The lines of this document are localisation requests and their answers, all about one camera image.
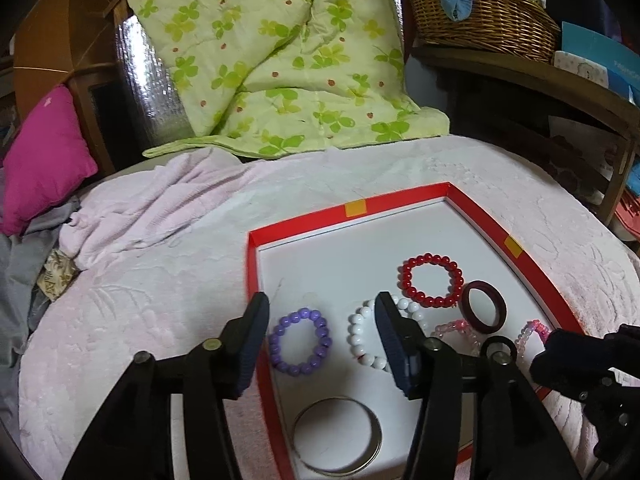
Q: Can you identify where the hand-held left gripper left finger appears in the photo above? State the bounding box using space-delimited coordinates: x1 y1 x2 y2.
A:
62 291 271 480

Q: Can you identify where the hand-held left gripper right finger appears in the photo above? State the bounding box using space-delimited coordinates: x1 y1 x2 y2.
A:
375 291 581 480

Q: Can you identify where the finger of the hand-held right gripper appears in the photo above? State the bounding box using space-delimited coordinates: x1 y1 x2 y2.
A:
530 329 608 401

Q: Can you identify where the white bead bracelet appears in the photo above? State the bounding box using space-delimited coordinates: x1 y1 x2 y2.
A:
347 296 431 370

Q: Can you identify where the pink bead bracelet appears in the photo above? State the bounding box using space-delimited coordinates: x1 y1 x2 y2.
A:
431 318 482 356
515 319 551 361

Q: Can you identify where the purple bead bracelet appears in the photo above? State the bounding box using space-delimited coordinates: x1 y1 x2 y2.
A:
268 308 333 376

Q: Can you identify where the red bead bracelet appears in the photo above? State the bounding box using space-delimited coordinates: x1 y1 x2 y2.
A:
400 254 465 309

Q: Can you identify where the red cardboard tray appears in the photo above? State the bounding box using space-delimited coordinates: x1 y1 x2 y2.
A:
246 182 586 480

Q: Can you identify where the dark red bangle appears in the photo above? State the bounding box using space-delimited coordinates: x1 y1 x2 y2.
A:
459 281 507 335

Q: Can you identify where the silver metal bangle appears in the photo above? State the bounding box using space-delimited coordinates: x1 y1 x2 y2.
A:
291 397 382 477

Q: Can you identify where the beige patterned cloth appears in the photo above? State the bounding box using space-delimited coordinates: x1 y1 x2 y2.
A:
37 250 81 302

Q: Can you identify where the grey cloth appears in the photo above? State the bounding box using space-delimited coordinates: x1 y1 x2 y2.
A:
0 165 83 461

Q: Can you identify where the magenta pillow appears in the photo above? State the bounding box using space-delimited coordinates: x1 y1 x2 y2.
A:
2 84 99 237

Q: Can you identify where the green clover print quilt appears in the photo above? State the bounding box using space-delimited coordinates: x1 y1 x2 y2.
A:
122 0 451 161

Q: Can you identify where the white flat box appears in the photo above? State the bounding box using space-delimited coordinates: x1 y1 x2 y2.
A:
554 51 611 90

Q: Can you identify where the wooden shelf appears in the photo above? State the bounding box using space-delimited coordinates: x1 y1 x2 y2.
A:
410 45 640 226

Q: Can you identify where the blue cardboard box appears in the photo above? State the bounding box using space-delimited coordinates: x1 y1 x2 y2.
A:
560 21 640 103

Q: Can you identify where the wicker basket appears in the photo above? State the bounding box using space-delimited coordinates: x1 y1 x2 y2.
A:
402 0 561 65

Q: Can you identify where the wooden chair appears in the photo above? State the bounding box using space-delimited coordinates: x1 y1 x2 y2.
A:
12 0 146 171

